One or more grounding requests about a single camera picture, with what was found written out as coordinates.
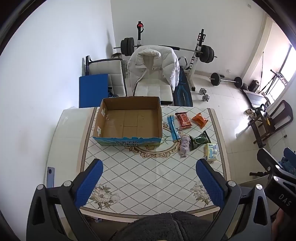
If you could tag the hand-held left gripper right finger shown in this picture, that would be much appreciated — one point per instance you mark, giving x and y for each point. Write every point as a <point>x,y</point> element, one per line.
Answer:
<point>209,183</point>

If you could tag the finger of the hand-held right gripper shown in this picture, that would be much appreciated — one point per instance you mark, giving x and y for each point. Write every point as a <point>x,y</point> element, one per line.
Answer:
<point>290,154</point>
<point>268,161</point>

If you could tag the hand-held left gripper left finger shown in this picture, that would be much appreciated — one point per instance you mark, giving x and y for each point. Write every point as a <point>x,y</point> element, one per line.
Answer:
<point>91,183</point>

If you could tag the pale pink cloth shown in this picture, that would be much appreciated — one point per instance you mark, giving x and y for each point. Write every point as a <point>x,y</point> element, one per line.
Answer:
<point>185,147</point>

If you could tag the dark green snack packet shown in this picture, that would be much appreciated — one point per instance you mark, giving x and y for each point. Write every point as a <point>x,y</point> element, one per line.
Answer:
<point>200,140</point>

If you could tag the orange snack packet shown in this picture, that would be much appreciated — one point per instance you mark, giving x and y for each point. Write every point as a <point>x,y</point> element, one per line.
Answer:
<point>200,120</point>

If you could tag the long blue snack packet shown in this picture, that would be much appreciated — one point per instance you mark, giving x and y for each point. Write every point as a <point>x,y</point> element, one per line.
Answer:
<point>173,128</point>

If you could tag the red snack packet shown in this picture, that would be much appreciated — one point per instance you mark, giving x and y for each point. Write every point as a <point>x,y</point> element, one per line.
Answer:
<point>183,120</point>

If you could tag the cardboard box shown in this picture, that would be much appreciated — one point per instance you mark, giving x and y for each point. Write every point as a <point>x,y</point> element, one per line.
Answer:
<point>129,122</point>

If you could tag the person's right hand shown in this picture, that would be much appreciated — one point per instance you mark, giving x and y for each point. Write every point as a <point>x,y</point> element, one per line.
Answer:
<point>279,221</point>

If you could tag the dark wooden chair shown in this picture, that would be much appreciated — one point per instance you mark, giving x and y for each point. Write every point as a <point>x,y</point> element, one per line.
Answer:
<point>269,125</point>

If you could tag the pair of light shoes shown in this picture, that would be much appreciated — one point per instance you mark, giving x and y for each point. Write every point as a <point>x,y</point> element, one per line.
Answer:
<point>251,112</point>

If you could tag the person's dark fleece clothing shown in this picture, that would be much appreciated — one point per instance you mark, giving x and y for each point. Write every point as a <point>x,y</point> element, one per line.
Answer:
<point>171,226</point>

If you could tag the black treadmill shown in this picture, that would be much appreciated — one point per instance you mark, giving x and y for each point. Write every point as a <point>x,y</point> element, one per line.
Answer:
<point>256,98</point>

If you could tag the chrome dumbbell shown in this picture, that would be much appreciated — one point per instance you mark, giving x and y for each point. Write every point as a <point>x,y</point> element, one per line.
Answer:
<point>204,95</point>

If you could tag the blue board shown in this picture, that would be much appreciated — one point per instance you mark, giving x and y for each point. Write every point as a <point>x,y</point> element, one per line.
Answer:
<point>93,90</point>

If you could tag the black blue weight bench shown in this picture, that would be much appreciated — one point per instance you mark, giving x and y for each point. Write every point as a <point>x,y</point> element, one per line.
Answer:
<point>183,92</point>

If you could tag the short barbell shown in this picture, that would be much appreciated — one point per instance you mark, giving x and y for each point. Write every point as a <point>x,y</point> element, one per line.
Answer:
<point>215,79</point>

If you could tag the white padded chair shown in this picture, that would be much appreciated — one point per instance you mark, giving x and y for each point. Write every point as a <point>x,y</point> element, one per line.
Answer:
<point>115,76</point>
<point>153,91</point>

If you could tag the black blue pole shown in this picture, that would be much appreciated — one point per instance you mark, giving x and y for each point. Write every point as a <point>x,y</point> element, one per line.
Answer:
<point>87,66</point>

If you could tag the white barbell rack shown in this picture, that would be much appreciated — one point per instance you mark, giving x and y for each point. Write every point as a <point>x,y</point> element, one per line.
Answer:
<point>196,58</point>

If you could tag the white down jacket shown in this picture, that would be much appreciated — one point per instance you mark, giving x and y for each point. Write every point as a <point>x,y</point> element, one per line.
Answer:
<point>152,67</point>

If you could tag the long barbell with black plates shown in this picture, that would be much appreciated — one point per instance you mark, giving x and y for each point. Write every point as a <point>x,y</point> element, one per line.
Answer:
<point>127,46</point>

